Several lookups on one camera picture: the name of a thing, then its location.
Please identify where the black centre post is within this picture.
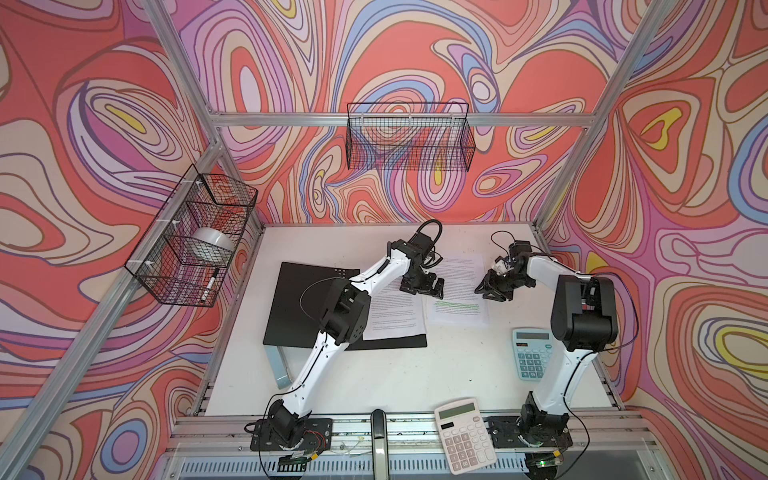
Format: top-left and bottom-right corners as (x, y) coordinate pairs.
(370, 409), (390, 480)

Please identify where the black white marker pen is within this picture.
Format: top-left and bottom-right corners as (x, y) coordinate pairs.
(200, 268), (220, 304)

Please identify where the black wire basket wall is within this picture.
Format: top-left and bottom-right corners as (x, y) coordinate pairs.
(124, 166), (258, 308)
(345, 100), (476, 172)

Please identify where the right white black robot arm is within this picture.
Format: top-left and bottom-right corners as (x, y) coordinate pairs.
(474, 241), (619, 446)

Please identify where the teal calculator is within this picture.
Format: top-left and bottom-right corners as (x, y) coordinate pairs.
(512, 328), (554, 381)

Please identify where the blue clip folder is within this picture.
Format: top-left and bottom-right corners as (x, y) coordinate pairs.
(263, 262), (428, 351)

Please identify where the printed paper sheet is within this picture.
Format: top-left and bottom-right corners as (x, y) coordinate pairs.
(363, 283), (426, 341)
(434, 254), (486, 302)

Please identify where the white desktop calculator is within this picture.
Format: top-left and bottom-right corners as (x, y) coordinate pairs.
(434, 397), (497, 475)

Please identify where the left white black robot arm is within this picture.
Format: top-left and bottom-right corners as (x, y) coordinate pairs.
(263, 229), (444, 448)

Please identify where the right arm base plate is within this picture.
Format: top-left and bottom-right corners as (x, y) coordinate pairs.
(487, 414), (573, 450)

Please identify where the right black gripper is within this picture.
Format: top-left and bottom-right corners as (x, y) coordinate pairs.
(475, 268), (536, 301)

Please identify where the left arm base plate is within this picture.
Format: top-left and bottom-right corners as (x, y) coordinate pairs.
(244, 418), (334, 453)

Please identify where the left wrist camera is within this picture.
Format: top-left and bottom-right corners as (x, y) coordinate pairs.
(409, 231), (435, 258)

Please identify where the black wire basket left wall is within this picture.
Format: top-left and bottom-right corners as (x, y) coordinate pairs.
(124, 166), (258, 308)

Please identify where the black wire basket back wall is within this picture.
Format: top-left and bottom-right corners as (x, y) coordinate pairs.
(345, 100), (476, 172)

